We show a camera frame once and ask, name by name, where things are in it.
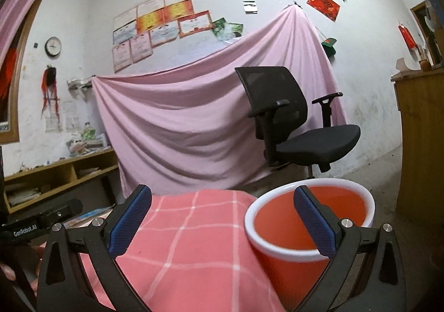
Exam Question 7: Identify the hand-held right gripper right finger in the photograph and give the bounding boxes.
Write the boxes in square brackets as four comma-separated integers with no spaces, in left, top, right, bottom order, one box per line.
[293,185,408,312]

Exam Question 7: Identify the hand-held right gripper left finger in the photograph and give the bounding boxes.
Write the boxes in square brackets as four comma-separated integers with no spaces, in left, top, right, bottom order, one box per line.
[36,184,153,312]

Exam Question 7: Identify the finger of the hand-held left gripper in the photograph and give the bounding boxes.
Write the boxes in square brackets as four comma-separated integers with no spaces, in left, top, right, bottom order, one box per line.
[38,199,84,227]

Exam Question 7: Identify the red bin with white rim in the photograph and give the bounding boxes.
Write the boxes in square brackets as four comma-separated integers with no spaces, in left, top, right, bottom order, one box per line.
[244,178,376,312]

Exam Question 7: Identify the person's left hand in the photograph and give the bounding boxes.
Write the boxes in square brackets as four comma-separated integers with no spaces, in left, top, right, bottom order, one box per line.
[0,242,47,299]

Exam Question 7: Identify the stack of papers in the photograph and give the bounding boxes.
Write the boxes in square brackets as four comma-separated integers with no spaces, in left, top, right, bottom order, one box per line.
[6,185,40,207]

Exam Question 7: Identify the wooden shelf unit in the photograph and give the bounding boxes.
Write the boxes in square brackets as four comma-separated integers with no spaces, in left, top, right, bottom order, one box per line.
[3,148,120,214]

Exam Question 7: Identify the stack of books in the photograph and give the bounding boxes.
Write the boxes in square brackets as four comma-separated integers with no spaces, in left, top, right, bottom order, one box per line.
[67,133,112,158]

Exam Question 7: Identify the pink checkered tablecloth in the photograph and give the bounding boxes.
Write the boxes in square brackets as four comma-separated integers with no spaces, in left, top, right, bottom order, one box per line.
[66,190,285,312]

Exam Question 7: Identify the pink hanging sheet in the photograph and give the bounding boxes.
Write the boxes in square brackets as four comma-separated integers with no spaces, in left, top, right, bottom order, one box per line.
[91,7,347,196]

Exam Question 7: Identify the red black tassel decoration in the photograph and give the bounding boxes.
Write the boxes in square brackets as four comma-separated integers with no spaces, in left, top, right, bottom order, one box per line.
[41,67,60,115]

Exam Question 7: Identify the black mesh office chair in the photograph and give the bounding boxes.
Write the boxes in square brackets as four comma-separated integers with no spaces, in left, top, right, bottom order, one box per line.
[235,67,361,179]

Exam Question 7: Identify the wooden cabinet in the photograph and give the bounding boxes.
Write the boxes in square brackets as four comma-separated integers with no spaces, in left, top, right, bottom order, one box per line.
[390,67,444,226]

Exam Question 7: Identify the red cloth in window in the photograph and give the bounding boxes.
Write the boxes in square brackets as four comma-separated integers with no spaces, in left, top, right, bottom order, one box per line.
[0,49,17,101]

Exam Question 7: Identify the green cap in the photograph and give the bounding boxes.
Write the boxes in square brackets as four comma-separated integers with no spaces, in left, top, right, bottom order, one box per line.
[321,37,338,56]

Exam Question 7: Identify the red hanging ornament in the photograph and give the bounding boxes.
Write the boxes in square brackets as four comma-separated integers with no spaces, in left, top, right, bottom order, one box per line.
[398,22,418,52]

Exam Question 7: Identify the white wall paper sheets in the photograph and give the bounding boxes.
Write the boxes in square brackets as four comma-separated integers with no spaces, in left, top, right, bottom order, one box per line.
[45,100,82,132]

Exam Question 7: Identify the wooden window frame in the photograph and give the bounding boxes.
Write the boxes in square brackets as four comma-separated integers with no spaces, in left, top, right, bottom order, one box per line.
[0,0,46,144]

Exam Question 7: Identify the round wall clock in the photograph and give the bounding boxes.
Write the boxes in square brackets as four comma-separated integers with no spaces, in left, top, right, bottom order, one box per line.
[45,37,62,57]

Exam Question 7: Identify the group of wall certificates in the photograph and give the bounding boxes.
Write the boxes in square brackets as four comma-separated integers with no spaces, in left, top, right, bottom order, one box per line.
[112,0,227,73]

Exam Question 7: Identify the green wall photos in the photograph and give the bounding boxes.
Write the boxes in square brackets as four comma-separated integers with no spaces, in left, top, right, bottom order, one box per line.
[212,18,243,40]

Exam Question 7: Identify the red paper wall decoration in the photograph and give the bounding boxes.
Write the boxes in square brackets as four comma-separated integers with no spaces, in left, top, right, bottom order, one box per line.
[307,0,340,22]

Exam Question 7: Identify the wooden wall frame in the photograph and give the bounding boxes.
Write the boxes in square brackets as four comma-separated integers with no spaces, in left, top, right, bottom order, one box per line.
[411,2,444,66]

